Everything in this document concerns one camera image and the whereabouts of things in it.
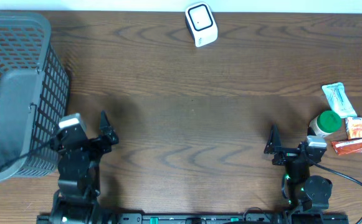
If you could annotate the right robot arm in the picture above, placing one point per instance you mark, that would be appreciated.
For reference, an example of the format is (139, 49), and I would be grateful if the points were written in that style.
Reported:
(308, 195)

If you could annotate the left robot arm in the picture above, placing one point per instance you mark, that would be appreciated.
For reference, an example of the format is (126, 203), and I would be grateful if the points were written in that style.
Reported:
(76, 200)

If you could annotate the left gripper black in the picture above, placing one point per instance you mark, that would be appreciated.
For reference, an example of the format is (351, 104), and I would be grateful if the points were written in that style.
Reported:
(108, 134)

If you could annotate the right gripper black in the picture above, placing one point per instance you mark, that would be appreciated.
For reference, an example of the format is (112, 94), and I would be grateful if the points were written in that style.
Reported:
(287, 154)

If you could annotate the light blue wipes pack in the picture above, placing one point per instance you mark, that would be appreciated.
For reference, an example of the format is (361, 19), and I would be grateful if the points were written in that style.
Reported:
(338, 100)

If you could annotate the small orange carton box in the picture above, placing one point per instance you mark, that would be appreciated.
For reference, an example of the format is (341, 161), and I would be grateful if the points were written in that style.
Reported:
(354, 127)

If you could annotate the green lid jar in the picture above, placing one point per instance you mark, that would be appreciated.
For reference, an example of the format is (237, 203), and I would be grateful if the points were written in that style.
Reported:
(326, 123)

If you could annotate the red Top snack bar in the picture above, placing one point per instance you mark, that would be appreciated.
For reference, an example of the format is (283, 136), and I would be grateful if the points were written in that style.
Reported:
(347, 147)

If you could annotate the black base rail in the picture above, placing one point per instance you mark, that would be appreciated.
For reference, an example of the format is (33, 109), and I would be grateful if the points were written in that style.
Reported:
(137, 218)

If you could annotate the white barcode scanner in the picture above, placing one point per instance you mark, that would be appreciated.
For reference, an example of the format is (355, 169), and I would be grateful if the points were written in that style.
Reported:
(201, 24)

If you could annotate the grey plastic mesh basket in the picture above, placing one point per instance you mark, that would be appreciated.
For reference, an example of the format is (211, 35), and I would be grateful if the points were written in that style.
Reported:
(34, 94)

